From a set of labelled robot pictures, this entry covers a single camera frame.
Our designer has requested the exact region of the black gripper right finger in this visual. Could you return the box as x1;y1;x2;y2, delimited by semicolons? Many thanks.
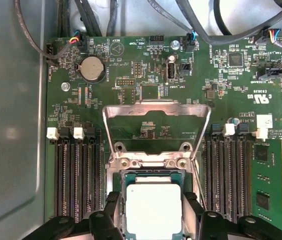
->
182;191;282;240

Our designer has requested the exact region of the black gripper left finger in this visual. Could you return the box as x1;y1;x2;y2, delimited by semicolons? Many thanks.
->
22;191;128;240

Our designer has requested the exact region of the silver CPU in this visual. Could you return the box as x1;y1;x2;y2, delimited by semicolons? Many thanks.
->
122;172;184;240

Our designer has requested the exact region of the metal socket cover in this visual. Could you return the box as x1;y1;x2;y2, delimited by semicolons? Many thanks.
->
101;98;212;161

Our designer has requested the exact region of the thin metal locking lever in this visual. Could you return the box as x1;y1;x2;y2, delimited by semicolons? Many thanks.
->
192;159;208;211

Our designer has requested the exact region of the black RAM slot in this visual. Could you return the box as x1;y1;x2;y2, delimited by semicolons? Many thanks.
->
60;126;78;223
237;127;269;223
72;126;89;223
84;126;103;216
224;123;249;223
214;123;237;221
204;123;224;213
46;126;68;221

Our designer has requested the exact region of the CPU socket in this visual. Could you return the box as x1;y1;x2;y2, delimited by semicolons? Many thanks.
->
105;158;202;240

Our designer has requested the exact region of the green RAM stick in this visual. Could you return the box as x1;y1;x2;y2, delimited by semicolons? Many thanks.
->
251;138;282;232

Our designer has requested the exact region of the white board label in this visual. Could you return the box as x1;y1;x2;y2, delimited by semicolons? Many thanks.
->
255;114;273;131

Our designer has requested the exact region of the green motherboard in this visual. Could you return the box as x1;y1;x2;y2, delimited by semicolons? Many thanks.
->
44;34;282;240

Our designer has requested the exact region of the black PC case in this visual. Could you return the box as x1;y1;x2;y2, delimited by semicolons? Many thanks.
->
0;0;282;240

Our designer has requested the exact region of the silver coin battery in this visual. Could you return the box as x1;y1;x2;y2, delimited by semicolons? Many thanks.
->
80;56;106;82

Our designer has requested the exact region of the internal USB port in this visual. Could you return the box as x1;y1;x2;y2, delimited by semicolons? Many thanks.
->
164;56;179;86

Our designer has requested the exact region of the black square chip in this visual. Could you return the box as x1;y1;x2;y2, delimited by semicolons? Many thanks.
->
228;52;244;67

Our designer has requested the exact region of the black side connector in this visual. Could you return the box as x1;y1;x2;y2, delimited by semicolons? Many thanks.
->
45;42;56;57

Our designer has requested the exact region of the black fan connector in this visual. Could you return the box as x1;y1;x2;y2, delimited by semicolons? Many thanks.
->
68;34;88;55
184;32;199;52
254;28;282;46

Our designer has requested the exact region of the black pin header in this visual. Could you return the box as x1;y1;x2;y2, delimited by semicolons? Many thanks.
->
148;34;165;46

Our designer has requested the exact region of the black cable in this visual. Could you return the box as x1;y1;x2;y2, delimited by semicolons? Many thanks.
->
213;0;234;37
74;0;104;38

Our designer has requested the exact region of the thick grey cable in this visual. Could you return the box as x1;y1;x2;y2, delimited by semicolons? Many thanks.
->
175;0;282;47

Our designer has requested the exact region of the dark grey cable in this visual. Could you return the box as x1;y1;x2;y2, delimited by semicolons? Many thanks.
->
105;0;121;37

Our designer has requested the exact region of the grey round cable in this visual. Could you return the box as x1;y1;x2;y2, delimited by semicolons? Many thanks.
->
13;0;64;62

